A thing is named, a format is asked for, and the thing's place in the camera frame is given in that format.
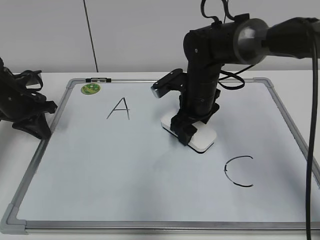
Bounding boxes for white whiteboard eraser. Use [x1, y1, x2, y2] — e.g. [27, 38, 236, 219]
[160, 110, 217, 154]

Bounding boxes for white framed whiteboard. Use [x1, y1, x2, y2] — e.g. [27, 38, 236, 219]
[0, 77, 307, 235]

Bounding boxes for black clip on frame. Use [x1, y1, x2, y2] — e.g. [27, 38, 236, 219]
[85, 77, 112, 83]

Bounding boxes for black hanging cable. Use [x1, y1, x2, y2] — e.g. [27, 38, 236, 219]
[305, 17, 320, 240]

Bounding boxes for green round magnet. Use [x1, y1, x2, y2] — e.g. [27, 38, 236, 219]
[80, 83, 101, 95]

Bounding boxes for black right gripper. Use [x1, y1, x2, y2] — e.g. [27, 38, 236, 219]
[170, 87, 221, 146]

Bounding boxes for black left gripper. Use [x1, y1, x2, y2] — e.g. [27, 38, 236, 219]
[0, 60, 58, 140]

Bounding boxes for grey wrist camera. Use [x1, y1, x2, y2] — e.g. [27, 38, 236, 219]
[150, 68, 187, 99]

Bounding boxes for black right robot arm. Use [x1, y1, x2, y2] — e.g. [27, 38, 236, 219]
[170, 17, 320, 145]

